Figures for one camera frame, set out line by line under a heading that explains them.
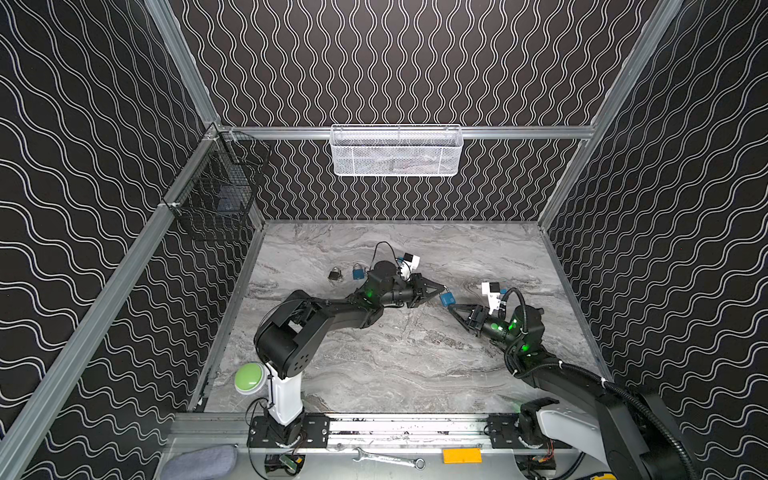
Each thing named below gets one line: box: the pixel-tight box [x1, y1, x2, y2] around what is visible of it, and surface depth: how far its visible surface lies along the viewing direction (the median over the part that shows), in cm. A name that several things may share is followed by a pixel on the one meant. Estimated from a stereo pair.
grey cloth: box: [159, 444, 238, 480], surface depth 70 cm
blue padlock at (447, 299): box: [440, 288, 456, 308], surface depth 83 cm
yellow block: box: [443, 448, 483, 464], surface depth 73 cm
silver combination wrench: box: [352, 447, 426, 470], surface depth 72 cm
